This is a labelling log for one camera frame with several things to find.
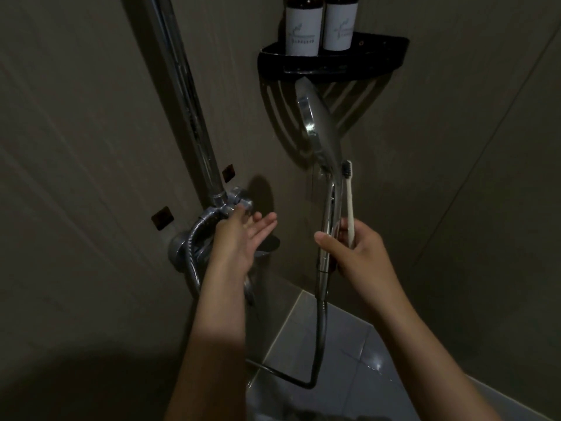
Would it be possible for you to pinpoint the dark bottle with white label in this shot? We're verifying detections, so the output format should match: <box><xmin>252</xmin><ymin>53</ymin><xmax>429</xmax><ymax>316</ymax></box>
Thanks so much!
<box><xmin>323</xmin><ymin>0</ymin><xmax>359</xmax><ymax>52</ymax></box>
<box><xmin>284</xmin><ymin>0</ymin><xmax>324</xmax><ymax>56</ymax></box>

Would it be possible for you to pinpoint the chrome flexible shower hose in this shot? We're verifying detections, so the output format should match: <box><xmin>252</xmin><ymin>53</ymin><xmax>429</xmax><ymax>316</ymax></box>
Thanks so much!
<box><xmin>185</xmin><ymin>216</ymin><xmax>330</xmax><ymax>390</ymax></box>

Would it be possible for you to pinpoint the chrome diverter knob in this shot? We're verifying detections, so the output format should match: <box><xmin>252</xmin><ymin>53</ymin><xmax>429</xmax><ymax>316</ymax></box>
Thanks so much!
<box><xmin>228</xmin><ymin>187</ymin><xmax>254</xmax><ymax>215</ymax></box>

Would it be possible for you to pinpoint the person's right forearm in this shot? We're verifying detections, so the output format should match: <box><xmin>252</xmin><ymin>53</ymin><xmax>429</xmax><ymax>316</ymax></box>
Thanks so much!
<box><xmin>366</xmin><ymin>276</ymin><xmax>502</xmax><ymax>421</ymax></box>

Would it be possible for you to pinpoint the chrome shower riser pipe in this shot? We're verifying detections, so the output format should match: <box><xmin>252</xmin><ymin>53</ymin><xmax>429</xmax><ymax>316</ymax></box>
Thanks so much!
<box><xmin>147</xmin><ymin>0</ymin><xmax>225</xmax><ymax>204</ymax></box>

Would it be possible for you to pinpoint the black corner shower shelf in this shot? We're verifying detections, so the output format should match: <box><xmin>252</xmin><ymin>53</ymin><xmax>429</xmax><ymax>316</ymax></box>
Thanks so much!
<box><xmin>257</xmin><ymin>32</ymin><xmax>411</xmax><ymax>81</ymax></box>

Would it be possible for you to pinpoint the white toothbrush with dark bristles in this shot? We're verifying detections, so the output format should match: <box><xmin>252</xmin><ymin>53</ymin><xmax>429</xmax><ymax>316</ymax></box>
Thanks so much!
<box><xmin>341</xmin><ymin>160</ymin><xmax>356</xmax><ymax>250</ymax></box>

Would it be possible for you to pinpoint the person's left hand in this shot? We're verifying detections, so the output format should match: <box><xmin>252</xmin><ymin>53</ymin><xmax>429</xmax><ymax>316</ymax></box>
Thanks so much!
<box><xmin>209</xmin><ymin>205</ymin><xmax>278</xmax><ymax>283</ymax></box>

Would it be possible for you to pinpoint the chrome shower mixer valve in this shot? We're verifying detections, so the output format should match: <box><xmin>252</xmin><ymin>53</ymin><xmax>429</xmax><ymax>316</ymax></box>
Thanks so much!
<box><xmin>169</xmin><ymin>188</ymin><xmax>281</xmax><ymax>305</ymax></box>

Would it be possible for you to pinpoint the person's left forearm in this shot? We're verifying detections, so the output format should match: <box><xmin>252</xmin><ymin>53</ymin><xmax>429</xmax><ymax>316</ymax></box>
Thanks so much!
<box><xmin>164</xmin><ymin>272</ymin><xmax>264</xmax><ymax>421</ymax></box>

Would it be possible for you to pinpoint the chrome handheld shower head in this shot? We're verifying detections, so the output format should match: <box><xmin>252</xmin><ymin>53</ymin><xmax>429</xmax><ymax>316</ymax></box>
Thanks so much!
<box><xmin>295</xmin><ymin>76</ymin><xmax>345</xmax><ymax>303</ymax></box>

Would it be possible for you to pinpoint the person's right hand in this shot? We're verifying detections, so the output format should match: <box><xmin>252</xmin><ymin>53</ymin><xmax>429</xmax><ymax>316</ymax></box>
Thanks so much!
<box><xmin>315</xmin><ymin>217</ymin><xmax>397</xmax><ymax>305</ymax></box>

